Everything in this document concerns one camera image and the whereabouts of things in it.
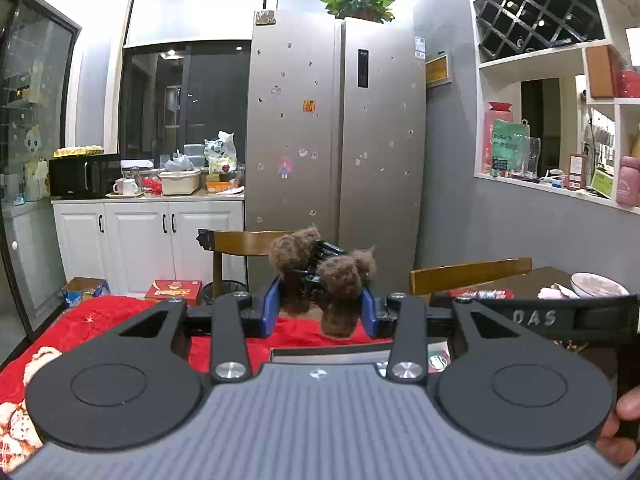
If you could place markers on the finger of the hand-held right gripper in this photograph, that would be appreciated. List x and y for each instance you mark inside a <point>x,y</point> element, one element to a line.
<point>441,320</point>

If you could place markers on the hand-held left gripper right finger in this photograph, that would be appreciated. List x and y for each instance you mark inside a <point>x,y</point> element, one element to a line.
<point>368,312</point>

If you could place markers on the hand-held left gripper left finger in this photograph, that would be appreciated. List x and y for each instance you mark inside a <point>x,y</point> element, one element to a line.
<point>272,310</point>

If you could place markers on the brown fuzzy hair clip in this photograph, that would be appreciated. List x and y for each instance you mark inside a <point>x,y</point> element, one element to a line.
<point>340,280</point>

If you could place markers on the red snack bar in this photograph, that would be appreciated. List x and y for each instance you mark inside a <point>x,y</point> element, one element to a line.
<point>480,294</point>

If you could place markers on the shallow black cardboard box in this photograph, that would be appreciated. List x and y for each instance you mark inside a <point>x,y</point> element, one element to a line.
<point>325,355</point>

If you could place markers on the person's right hand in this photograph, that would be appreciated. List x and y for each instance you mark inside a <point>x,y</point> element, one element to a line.
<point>625,410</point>

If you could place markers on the white bowl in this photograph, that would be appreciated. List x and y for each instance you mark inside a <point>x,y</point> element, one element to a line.
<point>597,285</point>

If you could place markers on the colourful picture book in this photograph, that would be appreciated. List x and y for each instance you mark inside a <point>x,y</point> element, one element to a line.
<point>438,361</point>

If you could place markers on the black mesh trash bin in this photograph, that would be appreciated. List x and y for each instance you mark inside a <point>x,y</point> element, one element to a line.
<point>232,290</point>

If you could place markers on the wooden chair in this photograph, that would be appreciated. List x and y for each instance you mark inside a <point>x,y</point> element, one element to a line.
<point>240,242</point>
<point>470,272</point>

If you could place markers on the black ruffled cloth piece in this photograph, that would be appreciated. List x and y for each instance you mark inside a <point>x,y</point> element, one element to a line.
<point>205,240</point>

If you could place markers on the red gift box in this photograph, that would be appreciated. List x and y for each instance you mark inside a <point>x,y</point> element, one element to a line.
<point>172,292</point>

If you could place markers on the orange flat box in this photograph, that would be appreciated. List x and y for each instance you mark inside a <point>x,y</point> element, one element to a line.
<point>225,187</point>

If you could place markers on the green card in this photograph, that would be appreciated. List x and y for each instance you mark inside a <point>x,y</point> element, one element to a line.
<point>603,184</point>

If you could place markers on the white shelf unit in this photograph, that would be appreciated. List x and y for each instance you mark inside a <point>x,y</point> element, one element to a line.
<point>550,182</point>

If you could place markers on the white kitchen cabinet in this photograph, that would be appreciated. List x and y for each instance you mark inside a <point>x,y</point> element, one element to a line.
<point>140,240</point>

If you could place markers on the silver double door refrigerator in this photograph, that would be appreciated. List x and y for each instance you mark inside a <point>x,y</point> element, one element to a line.
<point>300,160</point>

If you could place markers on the beige plastic basin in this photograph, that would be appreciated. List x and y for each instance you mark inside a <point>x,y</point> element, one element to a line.
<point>180,182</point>

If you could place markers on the printed plastic bag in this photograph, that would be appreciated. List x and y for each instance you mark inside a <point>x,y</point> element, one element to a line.
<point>220,152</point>

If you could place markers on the red bear printed blanket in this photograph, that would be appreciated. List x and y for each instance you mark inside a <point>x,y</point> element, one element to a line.
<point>100,320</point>

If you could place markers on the clear glass vase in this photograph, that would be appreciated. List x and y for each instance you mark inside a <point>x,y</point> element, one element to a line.
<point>533,157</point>

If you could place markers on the red plastic bag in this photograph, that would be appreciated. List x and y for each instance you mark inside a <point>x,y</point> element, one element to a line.
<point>152,185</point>

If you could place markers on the clear storage containers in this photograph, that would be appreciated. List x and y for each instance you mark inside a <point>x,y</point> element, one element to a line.
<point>194,155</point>

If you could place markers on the white plastic bag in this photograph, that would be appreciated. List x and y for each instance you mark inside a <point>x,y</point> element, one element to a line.
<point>179,162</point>

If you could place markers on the green printed bag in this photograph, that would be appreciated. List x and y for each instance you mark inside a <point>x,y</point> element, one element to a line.
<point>509,147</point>

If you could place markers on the white mug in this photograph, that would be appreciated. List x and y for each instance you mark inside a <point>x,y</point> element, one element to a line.
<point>131,187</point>

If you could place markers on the open cardboard box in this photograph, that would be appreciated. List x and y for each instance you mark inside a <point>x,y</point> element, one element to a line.
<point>85,292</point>

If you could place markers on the pink mug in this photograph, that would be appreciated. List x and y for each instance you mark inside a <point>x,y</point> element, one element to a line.
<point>118,186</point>

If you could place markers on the dark kitchen window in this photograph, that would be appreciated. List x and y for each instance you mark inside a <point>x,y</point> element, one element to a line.
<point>210,95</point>

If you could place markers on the red jar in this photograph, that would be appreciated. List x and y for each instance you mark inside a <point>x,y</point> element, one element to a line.
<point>627,82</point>

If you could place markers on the black microwave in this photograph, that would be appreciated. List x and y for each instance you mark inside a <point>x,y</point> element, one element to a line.
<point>75,177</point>

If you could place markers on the brown box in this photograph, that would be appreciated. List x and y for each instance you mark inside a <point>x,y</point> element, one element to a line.
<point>599,72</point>

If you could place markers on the tray of gold chocolates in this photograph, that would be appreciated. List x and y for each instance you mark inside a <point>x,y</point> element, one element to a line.
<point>80,150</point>

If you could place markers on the cartoon door sticker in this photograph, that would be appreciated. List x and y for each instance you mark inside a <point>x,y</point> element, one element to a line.
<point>32,144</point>

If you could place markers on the small framed picture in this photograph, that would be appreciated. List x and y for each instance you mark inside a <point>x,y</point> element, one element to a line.
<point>265,17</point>

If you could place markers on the black lattice wine rack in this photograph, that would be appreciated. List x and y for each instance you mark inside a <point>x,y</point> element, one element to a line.
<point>540,15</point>

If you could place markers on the sliding glass door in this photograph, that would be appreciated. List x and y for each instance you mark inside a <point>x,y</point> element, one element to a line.
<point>35,110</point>

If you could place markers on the green potted plant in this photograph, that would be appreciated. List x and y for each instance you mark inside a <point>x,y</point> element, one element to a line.
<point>357,0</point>

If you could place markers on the yellow framed wall panel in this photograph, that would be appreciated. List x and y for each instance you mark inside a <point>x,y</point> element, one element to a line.
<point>438,69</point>

